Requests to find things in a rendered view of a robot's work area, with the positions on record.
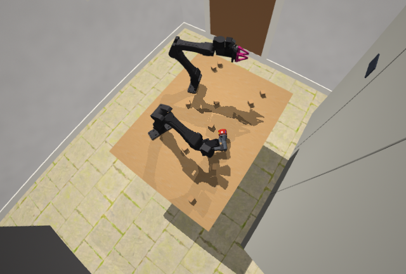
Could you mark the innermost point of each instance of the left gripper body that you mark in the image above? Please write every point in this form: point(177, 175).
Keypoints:
point(234, 54)

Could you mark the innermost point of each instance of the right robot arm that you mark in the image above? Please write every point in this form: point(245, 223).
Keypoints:
point(170, 121)

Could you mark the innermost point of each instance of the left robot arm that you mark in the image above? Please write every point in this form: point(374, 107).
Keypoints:
point(205, 48)

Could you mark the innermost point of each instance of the black and red hose nozzle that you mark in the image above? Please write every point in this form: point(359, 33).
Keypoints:
point(222, 138)

